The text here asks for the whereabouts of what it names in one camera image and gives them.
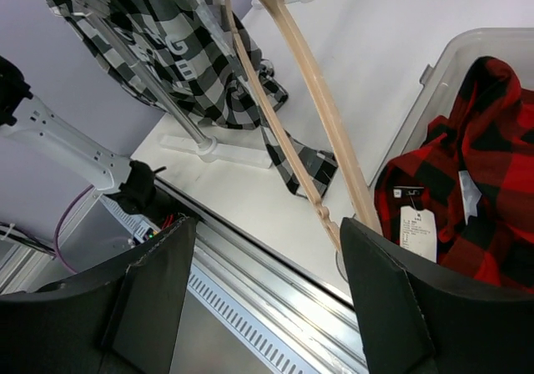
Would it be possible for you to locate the grey black plaid shirt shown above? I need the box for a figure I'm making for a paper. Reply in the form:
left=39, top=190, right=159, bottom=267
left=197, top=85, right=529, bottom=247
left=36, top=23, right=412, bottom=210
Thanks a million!
left=31, top=0, right=339, bottom=200

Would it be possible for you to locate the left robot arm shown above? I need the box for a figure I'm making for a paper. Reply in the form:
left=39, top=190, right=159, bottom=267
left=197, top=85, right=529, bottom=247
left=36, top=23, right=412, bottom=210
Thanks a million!
left=1, top=0, right=288, bottom=220

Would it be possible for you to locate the clear plastic bin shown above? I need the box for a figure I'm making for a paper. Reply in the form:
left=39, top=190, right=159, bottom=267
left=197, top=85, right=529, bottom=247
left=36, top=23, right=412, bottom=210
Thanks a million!
left=333, top=27, right=534, bottom=283

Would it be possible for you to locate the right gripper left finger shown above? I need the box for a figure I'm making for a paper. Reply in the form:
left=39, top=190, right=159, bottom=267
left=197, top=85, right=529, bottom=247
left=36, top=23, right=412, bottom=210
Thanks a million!
left=1, top=217, right=197, bottom=373

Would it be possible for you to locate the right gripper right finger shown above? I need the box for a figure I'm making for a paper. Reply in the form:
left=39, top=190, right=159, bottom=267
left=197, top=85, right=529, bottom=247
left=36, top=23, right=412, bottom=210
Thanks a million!
left=340, top=218, right=533, bottom=373

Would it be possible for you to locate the aluminium front rail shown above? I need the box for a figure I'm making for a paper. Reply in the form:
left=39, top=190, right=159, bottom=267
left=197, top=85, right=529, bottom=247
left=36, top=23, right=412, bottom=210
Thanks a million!
left=154, top=177, right=368, bottom=374

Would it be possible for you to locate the grey clothes rack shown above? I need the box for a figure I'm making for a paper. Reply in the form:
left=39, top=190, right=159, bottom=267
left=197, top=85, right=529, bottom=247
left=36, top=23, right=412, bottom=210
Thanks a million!
left=70, top=0, right=376, bottom=170

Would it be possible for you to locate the beige plastic hanger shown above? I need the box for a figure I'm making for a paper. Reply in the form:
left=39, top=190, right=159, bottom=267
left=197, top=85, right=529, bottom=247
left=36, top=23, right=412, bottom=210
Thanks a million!
left=244, top=0, right=379, bottom=229

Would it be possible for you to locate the slotted cable duct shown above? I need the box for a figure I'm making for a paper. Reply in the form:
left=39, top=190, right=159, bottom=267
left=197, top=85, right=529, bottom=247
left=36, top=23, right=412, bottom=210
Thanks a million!
left=99, top=194, right=326, bottom=374

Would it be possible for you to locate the red black plaid shirt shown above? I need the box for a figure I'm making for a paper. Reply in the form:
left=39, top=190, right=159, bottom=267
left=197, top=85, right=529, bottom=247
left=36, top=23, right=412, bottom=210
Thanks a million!
left=375, top=57, right=533, bottom=293

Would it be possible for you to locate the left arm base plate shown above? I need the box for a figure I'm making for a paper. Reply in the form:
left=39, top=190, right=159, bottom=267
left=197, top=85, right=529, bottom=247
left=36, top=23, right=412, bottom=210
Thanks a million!
left=118, top=185, right=200, bottom=229

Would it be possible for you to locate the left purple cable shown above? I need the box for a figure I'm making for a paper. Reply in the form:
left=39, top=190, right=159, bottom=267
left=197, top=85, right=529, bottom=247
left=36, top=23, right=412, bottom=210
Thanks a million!
left=53, top=184, right=99, bottom=275

